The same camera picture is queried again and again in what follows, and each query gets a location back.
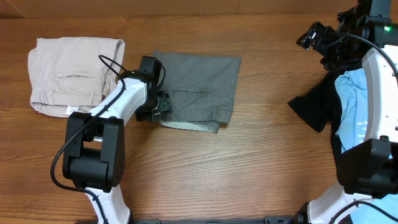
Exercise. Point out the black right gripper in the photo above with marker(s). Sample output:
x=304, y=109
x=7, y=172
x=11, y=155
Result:
x=324, y=33

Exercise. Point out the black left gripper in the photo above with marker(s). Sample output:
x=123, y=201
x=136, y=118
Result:
x=165, y=106

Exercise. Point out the grey shorts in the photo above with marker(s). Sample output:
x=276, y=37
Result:
x=201, y=90

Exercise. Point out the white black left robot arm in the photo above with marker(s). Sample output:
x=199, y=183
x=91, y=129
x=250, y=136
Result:
x=94, y=150

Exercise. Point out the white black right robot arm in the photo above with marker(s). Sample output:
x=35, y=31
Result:
x=364, y=52

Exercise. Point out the light blue t-shirt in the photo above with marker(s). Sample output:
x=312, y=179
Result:
x=351, y=88

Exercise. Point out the black t-shirt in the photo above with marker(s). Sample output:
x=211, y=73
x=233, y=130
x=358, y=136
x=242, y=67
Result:
x=322, y=104

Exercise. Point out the folded beige shorts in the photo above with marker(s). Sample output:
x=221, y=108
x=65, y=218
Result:
x=70, y=74

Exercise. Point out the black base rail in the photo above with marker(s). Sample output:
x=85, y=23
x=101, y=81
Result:
x=217, y=221

